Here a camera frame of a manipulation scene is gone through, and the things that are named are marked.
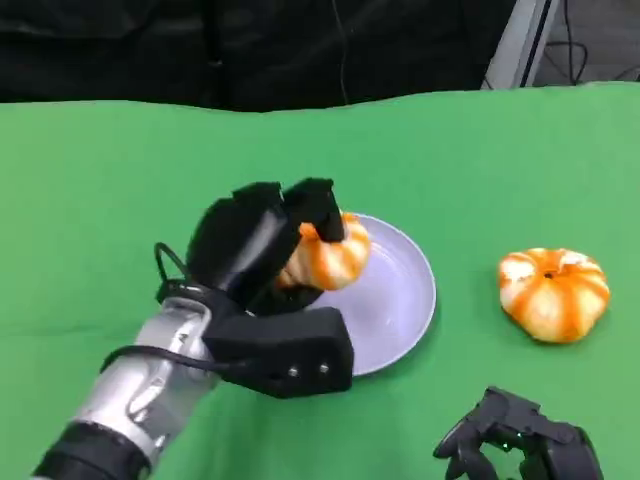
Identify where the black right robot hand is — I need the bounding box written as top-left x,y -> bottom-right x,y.
432,385 -> 606,480

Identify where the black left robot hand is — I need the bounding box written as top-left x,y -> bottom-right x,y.
185,175 -> 350,320

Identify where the orange and white bread roll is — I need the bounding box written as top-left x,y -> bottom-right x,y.
273,212 -> 371,292
498,247 -> 611,345

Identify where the lilac plate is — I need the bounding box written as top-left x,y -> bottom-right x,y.
293,213 -> 437,379

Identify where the black backdrop curtain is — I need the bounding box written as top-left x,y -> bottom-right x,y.
0,0 -> 516,112

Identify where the green table cloth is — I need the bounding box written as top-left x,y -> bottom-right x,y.
0,79 -> 640,480

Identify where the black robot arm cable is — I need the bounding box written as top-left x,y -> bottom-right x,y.
98,344 -> 251,375
153,242 -> 204,304

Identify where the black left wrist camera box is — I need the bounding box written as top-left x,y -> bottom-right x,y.
201,307 -> 354,400

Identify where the grey metal post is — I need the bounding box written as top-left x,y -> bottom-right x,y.
481,0 -> 556,91

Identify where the black floor cable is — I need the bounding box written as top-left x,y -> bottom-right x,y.
544,0 -> 592,84

